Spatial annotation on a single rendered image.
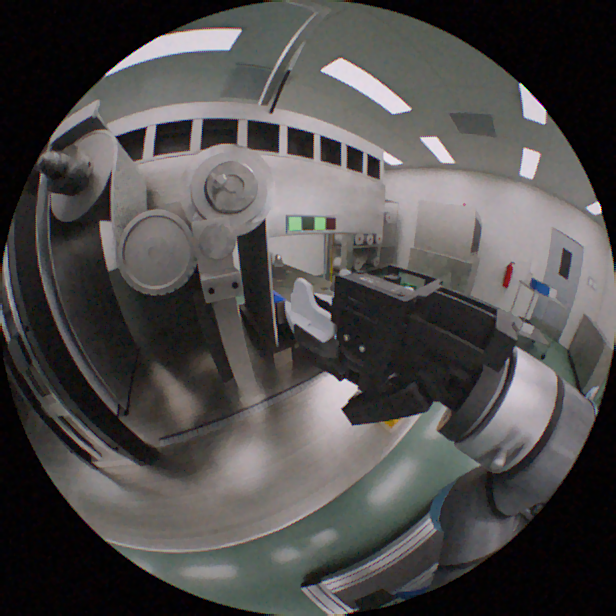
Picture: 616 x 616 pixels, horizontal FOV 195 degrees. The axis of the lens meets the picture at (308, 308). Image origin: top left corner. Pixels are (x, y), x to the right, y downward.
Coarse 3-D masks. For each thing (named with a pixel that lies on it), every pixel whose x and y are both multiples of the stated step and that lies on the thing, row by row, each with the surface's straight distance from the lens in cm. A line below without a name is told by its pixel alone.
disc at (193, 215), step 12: (228, 144) 32; (204, 156) 31; (252, 156) 32; (192, 168) 30; (264, 168) 32; (180, 192) 29; (204, 192) 29; (192, 204) 29; (264, 204) 31; (192, 216) 29; (264, 216) 31; (240, 228) 30; (252, 228) 30
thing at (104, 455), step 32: (32, 192) 31; (32, 224) 30; (32, 256) 29; (0, 288) 38; (32, 288) 28; (0, 320) 36; (32, 320) 27; (32, 352) 31; (64, 352) 30; (32, 384) 37; (64, 384) 28; (96, 416) 32; (96, 448) 47; (128, 448) 36
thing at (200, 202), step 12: (216, 156) 30; (228, 156) 30; (240, 156) 31; (204, 168) 29; (252, 168) 31; (192, 180) 29; (204, 180) 29; (264, 180) 31; (192, 192) 28; (264, 192) 30; (204, 204) 28; (252, 204) 29; (204, 216) 28; (216, 216) 28; (228, 216) 28; (240, 216) 29; (252, 216) 29
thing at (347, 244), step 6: (342, 234) 117; (348, 234) 114; (342, 240) 117; (348, 240) 114; (342, 246) 118; (348, 246) 115; (342, 252) 118; (348, 252) 116; (342, 258) 118; (348, 258) 117; (342, 264) 119; (348, 264) 118; (348, 270) 119
